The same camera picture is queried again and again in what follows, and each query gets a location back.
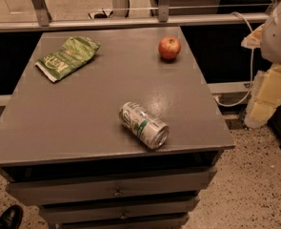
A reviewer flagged grey metal window railing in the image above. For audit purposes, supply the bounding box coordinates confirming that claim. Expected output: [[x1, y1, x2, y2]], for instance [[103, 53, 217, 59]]
[[0, 0, 280, 32]]

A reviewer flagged top grey drawer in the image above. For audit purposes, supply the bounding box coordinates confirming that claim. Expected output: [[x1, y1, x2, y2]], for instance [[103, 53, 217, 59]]
[[7, 166, 217, 206]]

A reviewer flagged green jalapeno chip bag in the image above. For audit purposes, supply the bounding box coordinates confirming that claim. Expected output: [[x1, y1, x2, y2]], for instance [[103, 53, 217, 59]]
[[35, 36, 101, 83]]

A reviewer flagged bottom grey drawer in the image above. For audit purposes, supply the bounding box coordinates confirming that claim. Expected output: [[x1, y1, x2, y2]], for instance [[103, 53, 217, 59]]
[[61, 213, 189, 229]]

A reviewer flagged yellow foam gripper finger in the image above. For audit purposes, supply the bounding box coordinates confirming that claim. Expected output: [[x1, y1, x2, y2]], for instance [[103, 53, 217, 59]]
[[244, 64, 281, 128]]

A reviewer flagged grey drawer cabinet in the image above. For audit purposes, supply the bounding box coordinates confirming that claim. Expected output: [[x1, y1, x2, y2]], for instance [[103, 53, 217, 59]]
[[0, 26, 236, 229]]

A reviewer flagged black leather shoe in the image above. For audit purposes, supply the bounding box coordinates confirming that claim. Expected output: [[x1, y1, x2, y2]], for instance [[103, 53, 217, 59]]
[[0, 205, 23, 229]]

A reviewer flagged grey drawer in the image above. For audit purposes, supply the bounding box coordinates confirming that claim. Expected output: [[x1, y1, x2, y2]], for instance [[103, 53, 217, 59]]
[[40, 196, 199, 223], [7, 166, 217, 206], [61, 213, 189, 229]]

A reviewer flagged middle grey drawer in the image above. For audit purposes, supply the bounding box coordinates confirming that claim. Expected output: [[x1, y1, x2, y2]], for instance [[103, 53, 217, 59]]
[[40, 196, 199, 223]]

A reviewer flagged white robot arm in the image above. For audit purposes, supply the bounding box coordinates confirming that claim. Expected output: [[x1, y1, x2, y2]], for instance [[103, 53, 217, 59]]
[[241, 2, 281, 128]]

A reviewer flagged silver green 7up can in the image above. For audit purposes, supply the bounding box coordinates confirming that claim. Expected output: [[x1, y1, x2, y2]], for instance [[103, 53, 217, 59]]
[[119, 102, 170, 149]]

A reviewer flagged red apple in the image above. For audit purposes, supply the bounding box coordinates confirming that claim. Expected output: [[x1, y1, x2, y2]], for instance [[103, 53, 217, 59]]
[[158, 36, 181, 60]]

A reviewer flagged white cable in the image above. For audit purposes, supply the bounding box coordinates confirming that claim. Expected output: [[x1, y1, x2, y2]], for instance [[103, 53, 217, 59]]
[[213, 11, 255, 108]]

